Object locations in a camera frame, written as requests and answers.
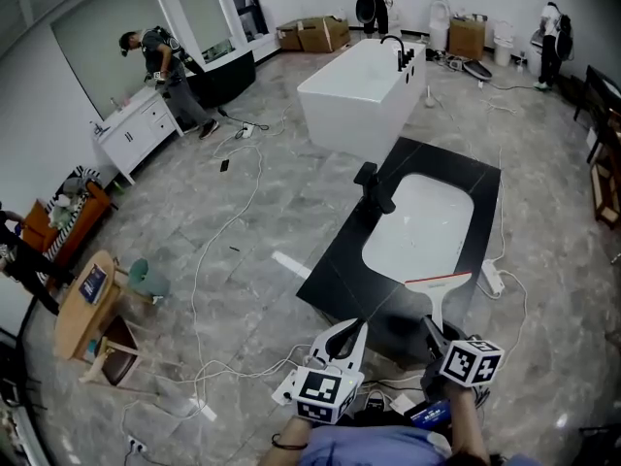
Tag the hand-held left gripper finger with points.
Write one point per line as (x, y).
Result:
(320, 345)
(361, 352)

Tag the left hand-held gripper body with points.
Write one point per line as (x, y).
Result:
(320, 391)

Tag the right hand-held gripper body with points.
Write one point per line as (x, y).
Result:
(473, 362)

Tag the white squeegee red trim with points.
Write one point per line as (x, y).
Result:
(439, 291)

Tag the person's left forearm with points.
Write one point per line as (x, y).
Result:
(286, 444)

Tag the person's right forearm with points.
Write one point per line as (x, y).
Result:
(463, 420)

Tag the white power strip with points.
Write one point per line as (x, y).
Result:
(137, 444)
(281, 391)
(248, 130)
(492, 277)
(402, 403)

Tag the black wristband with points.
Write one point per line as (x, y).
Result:
(291, 448)

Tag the black pouch blue label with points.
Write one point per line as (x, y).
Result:
(429, 414)

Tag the black stone table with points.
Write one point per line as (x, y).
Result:
(339, 279)

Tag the person's light blue shirt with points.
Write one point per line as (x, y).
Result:
(369, 447)

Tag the white sink basin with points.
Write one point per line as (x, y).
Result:
(417, 231)

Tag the black sink faucet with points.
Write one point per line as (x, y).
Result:
(376, 187)

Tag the wooden shelf cart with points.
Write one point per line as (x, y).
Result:
(598, 211)

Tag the teal stool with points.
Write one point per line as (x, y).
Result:
(148, 277)

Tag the wooden chair brown seat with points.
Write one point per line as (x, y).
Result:
(119, 352)

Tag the black phone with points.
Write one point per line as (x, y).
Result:
(224, 165)

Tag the white bathtub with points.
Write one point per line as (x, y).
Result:
(349, 114)

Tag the white toilet brush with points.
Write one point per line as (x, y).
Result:
(430, 100)

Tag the blue book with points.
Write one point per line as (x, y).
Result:
(93, 282)

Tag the round wooden side table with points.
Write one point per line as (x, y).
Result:
(73, 323)

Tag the black oval lid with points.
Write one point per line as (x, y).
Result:
(478, 69)

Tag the orange sofa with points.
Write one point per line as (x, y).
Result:
(89, 211)

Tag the striped cloth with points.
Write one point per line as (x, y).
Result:
(63, 238)

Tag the white vanity cabinet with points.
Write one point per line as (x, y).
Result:
(131, 139)

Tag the black glass counter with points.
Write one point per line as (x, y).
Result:
(228, 80)

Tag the black bathtub faucet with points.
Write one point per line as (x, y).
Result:
(402, 58)

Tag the black desk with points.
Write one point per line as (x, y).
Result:
(599, 90)

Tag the white toilet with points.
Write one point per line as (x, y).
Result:
(503, 49)
(439, 22)

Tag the tall cardboard box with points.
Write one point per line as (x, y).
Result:
(466, 39)

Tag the large open cardboard box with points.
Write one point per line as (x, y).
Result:
(322, 34)

